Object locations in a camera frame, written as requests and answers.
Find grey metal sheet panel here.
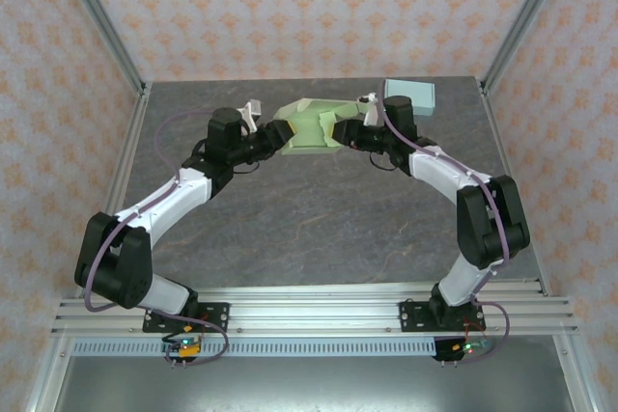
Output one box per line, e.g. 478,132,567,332
26,356,593,412

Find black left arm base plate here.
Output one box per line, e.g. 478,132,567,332
142,302,231,334

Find teal paper box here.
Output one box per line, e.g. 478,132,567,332
383,78,436,118

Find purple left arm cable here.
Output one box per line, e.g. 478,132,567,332
82,110,230,370

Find aluminium side rail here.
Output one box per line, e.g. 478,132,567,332
74,82,154,298
477,79,552,296

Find grey slotted cable duct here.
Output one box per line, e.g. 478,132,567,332
70,338,493,359

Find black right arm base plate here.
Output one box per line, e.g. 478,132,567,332
399,300,487,334

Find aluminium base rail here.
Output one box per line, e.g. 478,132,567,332
50,279,579,338

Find aluminium frame post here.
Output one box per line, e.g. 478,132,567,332
51,0,148,95
480,0,576,95

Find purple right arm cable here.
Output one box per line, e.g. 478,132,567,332
379,83,514,366

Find light green paper box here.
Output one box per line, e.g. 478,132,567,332
272,97,373,157

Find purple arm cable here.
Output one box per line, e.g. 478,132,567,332
379,83,514,366
82,110,230,370

